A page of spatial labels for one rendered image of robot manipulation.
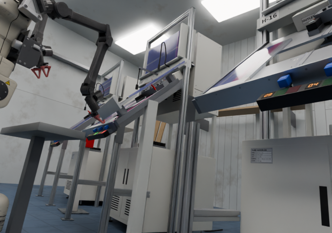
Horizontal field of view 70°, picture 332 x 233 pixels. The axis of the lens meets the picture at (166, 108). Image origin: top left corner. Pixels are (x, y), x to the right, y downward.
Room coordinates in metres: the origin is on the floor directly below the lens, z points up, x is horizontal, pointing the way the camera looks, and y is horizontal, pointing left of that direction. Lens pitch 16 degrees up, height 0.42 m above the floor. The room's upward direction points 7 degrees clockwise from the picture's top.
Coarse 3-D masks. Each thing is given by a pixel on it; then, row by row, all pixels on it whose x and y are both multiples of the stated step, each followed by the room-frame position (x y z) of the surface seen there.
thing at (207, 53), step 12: (204, 36) 1.91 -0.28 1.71; (204, 48) 1.92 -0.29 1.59; (216, 48) 2.01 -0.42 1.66; (204, 60) 1.93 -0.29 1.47; (216, 60) 2.01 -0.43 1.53; (192, 72) 1.90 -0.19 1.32; (204, 72) 1.93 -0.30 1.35; (216, 72) 2.02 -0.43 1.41; (192, 84) 1.89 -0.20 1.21; (204, 84) 1.94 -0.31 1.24; (180, 96) 2.01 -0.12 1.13; (168, 108) 2.15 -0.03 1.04; (168, 120) 2.45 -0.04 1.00; (168, 132) 2.59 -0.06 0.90; (168, 144) 2.57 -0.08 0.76
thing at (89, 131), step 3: (105, 123) 1.63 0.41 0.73; (108, 123) 1.58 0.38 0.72; (111, 123) 1.55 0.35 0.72; (96, 126) 1.77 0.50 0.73; (99, 126) 1.72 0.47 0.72; (102, 126) 1.68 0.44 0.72; (111, 126) 1.57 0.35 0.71; (114, 126) 1.54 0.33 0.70; (87, 129) 1.94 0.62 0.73; (90, 129) 1.89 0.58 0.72; (93, 129) 1.85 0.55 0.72; (111, 129) 1.61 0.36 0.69; (114, 129) 1.57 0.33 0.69; (87, 132) 1.99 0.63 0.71; (90, 132) 1.94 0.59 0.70; (87, 135) 2.03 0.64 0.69
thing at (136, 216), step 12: (144, 108) 1.31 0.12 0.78; (156, 108) 1.29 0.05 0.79; (144, 120) 1.29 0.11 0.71; (144, 132) 1.27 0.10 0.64; (144, 144) 1.27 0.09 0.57; (144, 156) 1.27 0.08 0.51; (144, 168) 1.28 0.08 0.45; (144, 180) 1.28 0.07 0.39; (132, 192) 1.31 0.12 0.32; (144, 192) 1.29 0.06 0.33; (132, 204) 1.29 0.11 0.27; (144, 204) 1.29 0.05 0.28; (132, 216) 1.27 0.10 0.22; (132, 228) 1.27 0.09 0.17
